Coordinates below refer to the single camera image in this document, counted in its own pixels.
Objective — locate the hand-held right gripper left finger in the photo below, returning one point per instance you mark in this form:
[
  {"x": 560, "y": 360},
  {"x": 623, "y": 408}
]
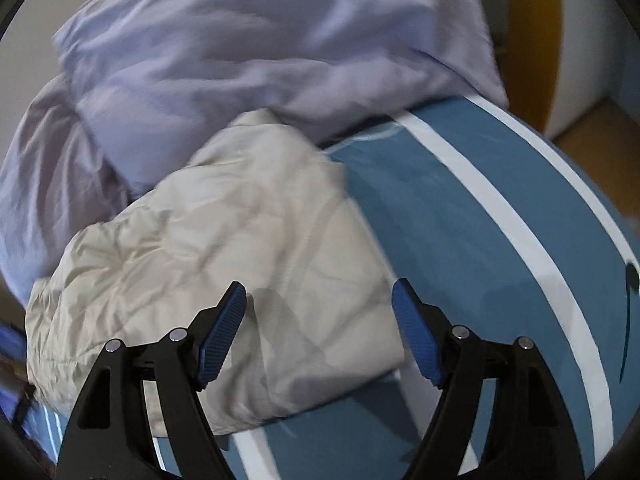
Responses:
[{"x": 220, "y": 331}]

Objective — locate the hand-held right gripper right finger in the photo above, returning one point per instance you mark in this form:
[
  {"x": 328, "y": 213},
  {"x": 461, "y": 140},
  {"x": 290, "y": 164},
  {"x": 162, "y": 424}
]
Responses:
[{"x": 416, "y": 332}]

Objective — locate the beige puffer jacket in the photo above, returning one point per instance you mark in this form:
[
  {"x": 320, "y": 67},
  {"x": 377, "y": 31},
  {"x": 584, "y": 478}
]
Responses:
[{"x": 200, "y": 260}]

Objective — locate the blue white striped bed sheet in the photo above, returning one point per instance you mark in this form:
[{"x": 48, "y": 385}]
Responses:
[{"x": 475, "y": 220}]

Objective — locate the lavender pillow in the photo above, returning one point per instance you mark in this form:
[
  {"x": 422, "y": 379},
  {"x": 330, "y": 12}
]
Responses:
[
  {"x": 45, "y": 185},
  {"x": 260, "y": 45}
]

